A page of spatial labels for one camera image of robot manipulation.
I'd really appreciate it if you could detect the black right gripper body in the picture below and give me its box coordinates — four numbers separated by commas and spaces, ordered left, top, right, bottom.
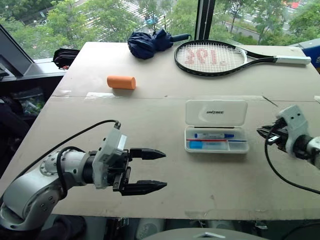
267, 119, 290, 152

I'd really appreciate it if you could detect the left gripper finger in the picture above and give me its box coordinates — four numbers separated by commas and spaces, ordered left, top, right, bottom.
129, 147, 167, 161
119, 179, 168, 197

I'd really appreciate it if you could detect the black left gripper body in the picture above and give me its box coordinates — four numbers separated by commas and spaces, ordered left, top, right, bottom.
107, 149, 133, 193

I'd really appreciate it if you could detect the white marker light blue cap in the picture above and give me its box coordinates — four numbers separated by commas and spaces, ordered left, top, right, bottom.
188, 141, 229, 151

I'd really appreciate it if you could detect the white marker dark blue cap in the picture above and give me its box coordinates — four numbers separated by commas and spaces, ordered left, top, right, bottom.
194, 132, 236, 139

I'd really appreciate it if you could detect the white plastic pencil case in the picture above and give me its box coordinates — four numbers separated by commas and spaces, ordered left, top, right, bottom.
184, 99, 250, 154

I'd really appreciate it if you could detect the thin red marker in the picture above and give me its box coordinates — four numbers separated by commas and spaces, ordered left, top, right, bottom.
187, 139, 229, 143

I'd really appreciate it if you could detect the metal table clamp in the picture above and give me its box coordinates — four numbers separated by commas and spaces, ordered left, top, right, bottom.
114, 217, 130, 229

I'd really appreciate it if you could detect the grey rounded robot body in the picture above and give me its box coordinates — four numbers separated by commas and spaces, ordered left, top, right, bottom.
141, 226, 272, 240

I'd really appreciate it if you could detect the orange cylinder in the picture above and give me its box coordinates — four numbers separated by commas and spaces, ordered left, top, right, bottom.
106, 75, 137, 91

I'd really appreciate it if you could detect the black white tennis racket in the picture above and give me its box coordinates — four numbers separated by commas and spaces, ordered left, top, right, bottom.
173, 39, 312, 77

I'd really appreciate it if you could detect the blue box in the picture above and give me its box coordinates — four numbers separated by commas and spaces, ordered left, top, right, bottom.
300, 38, 320, 74

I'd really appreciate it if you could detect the navy folded umbrella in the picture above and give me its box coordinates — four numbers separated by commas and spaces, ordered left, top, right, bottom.
127, 28, 192, 60

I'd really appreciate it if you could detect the black bag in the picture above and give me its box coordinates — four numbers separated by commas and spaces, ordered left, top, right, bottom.
52, 47, 81, 71

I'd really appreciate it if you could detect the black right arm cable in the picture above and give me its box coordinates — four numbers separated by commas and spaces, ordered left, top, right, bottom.
264, 122, 320, 196

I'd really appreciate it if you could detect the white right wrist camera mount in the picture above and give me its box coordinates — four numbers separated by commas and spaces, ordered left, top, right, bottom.
275, 104, 310, 160

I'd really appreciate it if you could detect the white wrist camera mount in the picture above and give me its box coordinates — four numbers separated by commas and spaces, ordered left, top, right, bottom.
91, 127, 128, 190
275, 104, 310, 160

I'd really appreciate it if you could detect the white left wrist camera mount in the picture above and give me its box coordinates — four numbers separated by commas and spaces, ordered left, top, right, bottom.
91, 127, 128, 190

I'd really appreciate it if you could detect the black window frame post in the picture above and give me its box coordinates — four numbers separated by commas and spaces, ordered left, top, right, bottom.
194, 0, 217, 42

